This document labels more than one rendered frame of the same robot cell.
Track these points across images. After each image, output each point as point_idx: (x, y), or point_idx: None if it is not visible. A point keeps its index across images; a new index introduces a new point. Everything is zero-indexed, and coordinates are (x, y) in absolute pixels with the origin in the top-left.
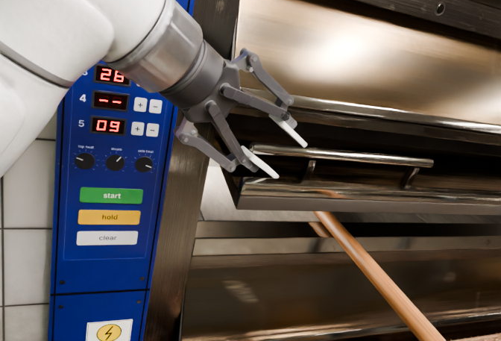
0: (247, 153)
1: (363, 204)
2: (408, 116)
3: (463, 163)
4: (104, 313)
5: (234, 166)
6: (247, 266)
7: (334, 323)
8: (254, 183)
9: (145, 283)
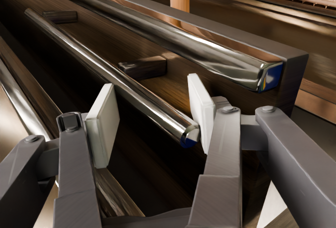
0: (209, 124)
1: None
2: (3, 78)
3: (34, 38)
4: None
5: (259, 110)
6: (304, 78)
7: (248, 8)
8: (241, 58)
9: None
